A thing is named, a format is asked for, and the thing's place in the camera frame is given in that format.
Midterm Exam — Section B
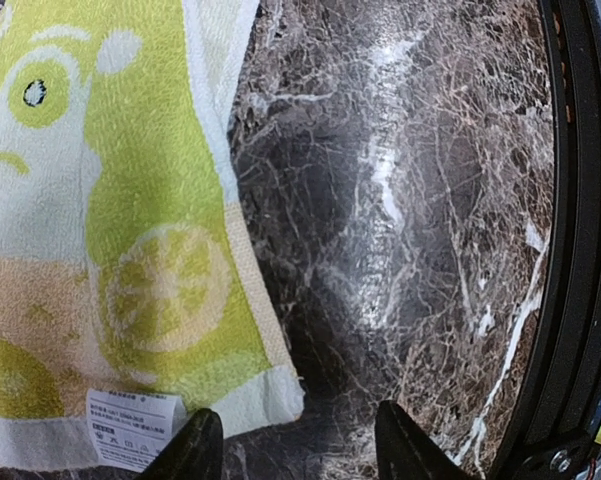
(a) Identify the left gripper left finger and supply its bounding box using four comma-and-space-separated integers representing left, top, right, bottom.
136, 408, 224, 480

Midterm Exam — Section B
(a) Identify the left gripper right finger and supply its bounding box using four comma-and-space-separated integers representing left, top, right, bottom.
374, 400, 471, 480

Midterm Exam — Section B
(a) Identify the yellow-green crocodile towel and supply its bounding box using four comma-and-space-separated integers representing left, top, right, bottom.
0, 1, 304, 472

